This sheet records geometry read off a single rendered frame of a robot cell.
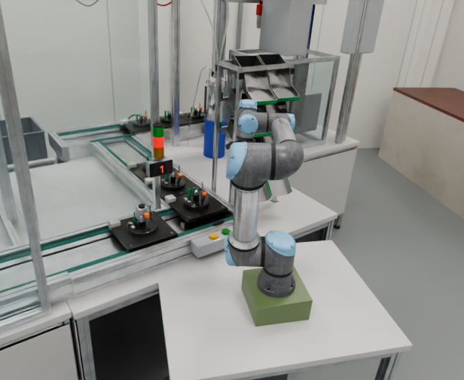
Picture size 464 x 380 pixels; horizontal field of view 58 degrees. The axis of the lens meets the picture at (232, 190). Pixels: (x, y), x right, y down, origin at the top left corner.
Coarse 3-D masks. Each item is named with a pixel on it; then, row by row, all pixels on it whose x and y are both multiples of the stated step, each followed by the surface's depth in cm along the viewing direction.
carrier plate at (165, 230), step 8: (152, 216) 205; (160, 224) 199; (120, 232) 191; (160, 232) 193; (168, 232) 193; (176, 232) 194; (120, 240) 187; (128, 240) 186; (136, 240) 186; (144, 240) 187; (152, 240) 187; (160, 240) 189; (168, 240) 191; (128, 248) 181; (136, 248) 182
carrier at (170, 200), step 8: (192, 192) 230; (200, 192) 230; (168, 200) 217; (176, 200) 221; (184, 200) 216; (192, 200) 218; (208, 200) 219; (216, 200) 224; (176, 208) 213; (184, 208) 214; (192, 208) 212; (200, 208) 213; (208, 208) 215; (216, 208) 216; (224, 208) 216; (184, 216) 207; (192, 216) 207; (200, 216) 208; (208, 216) 211
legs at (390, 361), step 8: (400, 352) 160; (352, 360) 156; (360, 360) 157; (384, 360) 165; (392, 360) 161; (304, 368) 151; (312, 368) 152; (384, 368) 165; (392, 368) 164; (256, 376) 147; (264, 376) 148; (272, 376) 181; (280, 376) 182; (376, 376) 171; (384, 376) 165; (392, 376) 166
